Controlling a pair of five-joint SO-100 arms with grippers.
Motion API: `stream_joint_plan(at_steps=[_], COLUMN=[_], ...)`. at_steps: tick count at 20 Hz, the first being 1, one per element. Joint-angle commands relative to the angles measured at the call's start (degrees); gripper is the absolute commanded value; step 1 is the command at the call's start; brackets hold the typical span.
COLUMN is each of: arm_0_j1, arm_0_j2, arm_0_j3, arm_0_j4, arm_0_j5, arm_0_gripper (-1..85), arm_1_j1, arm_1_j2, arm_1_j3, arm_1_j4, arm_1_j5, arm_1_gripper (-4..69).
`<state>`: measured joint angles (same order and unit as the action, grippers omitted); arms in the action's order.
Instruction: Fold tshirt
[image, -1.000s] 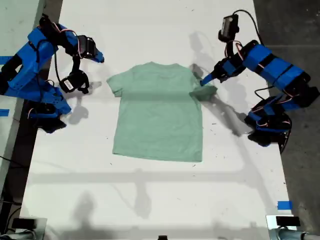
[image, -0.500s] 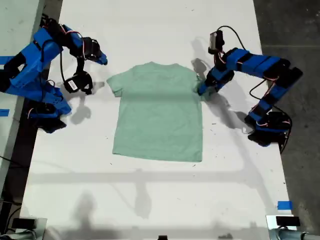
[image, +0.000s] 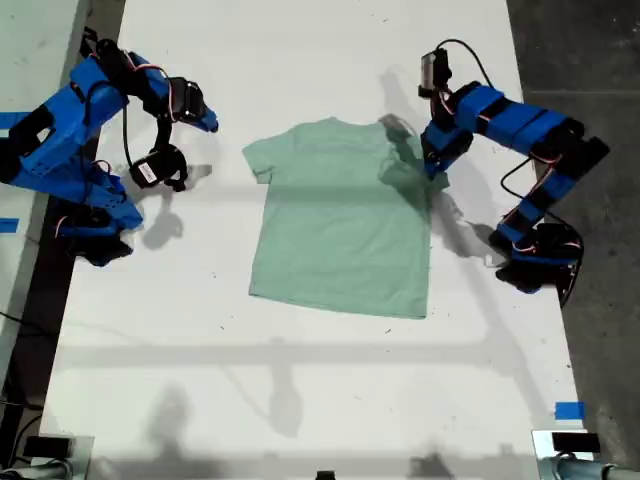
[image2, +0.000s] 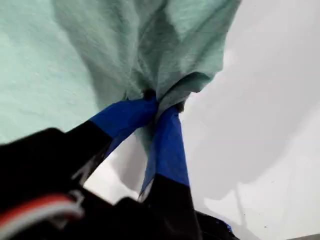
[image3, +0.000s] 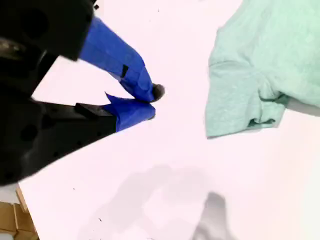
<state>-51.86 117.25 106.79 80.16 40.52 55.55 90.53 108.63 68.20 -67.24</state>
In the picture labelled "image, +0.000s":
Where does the pale green T-shirt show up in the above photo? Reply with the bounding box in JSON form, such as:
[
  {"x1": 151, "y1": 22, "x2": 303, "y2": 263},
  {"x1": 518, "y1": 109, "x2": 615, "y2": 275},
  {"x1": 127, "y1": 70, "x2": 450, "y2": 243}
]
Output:
[{"x1": 242, "y1": 116, "x2": 451, "y2": 321}]

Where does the blue tape patch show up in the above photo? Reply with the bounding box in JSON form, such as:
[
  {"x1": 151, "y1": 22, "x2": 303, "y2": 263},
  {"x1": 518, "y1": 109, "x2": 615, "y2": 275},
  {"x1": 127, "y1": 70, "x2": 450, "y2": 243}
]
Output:
[{"x1": 554, "y1": 401, "x2": 586, "y2": 421}]

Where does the shiny metal plate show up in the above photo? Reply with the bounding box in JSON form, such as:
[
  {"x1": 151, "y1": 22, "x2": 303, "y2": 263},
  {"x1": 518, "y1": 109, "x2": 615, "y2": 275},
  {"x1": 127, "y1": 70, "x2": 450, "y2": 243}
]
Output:
[
  {"x1": 531, "y1": 428, "x2": 596, "y2": 480},
  {"x1": 37, "y1": 434, "x2": 95, "y2": 480}
]

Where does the small black box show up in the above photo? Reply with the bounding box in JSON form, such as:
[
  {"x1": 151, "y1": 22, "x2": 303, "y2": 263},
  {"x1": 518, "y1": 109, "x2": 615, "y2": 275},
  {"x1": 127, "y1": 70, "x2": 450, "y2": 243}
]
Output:
[
  {"x1": 552, "y1": 432, "x2": 601, "y2": 455},
  {"x1": 23, "y1": 435, "x2": 71, "y2": 459}
]

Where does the grey metal pipe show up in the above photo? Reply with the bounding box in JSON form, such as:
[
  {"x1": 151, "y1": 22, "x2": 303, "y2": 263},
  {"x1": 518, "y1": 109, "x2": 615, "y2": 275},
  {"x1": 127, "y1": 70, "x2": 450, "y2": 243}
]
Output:
[{"x1": 554, "y1": 454, "x2": 640, "y2": 480}]

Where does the gripper camera stalk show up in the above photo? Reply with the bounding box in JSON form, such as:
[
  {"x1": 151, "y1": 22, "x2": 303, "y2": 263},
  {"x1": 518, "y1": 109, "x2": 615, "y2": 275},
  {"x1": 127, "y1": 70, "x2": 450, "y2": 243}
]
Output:
[
  {"x1": 148, "y1": 117, "x2": 190, "y2": 194},
  {"x1": 417, "y1": 82, "x2": 454, "y2": 101}
]

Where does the gripper camera cable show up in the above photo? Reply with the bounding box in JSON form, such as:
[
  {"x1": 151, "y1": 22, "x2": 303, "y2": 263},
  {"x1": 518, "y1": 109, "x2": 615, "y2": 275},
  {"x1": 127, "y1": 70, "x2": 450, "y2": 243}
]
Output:
[
  {"x1": 121, "y1": 97, "x2": 136, "y2": 171},
  {"x1": 434, "y1": 38, "x2": 497, "y2": 96}
]

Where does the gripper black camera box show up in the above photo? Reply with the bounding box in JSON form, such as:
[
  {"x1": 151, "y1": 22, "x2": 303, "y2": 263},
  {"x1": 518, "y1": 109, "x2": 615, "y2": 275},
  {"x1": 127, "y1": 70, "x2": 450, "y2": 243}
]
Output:
[
  {"x1": 128, "y1": 154, "x2": 169, "y2": 190},
  {"x1": 418, "y1": 49, "x2": 451, "y2": 99}
]

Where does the black base cable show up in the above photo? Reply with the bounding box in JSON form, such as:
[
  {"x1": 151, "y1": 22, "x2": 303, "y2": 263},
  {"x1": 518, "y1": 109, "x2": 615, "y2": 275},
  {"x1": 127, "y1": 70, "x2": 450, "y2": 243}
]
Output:
[{"x1": 558, "y1": 259, "x2": 585, "y2": 309}]

